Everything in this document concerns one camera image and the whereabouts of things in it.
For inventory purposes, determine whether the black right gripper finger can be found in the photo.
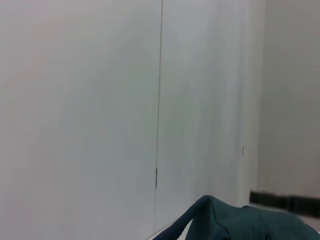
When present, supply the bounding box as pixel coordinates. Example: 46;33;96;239
249;191;320;217

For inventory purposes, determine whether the dark teal fabric bag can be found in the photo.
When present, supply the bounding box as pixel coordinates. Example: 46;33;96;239
151;194;320;240

